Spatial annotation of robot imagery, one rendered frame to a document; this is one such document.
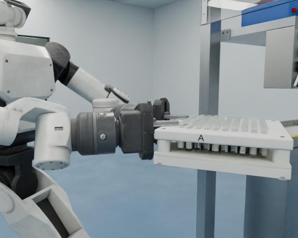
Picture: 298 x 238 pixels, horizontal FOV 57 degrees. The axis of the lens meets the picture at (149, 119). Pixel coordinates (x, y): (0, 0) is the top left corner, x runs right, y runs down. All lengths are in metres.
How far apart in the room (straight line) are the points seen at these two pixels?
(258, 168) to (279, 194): 0.75
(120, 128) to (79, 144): 0.08
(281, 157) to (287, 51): 0.56
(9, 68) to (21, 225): 0.44
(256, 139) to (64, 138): 0.35
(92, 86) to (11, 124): 0.58
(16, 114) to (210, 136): 0.34
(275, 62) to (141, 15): 6.02
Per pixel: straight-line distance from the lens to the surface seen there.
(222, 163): 0.52
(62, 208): 0.94
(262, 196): 1.32
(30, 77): 0.86
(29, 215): 0.86
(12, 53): 0.82
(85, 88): 1.05
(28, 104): 0.54
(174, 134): 0.53
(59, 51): 1.06
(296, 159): 1.16
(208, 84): 1.17
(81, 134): 0.53
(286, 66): 1.02
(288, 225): 1.32
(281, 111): 4.81
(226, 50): 5.43
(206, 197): 1.27
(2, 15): 0.89
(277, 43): 1.05
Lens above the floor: 1.12
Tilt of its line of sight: 7 degrees down
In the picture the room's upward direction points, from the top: straight up
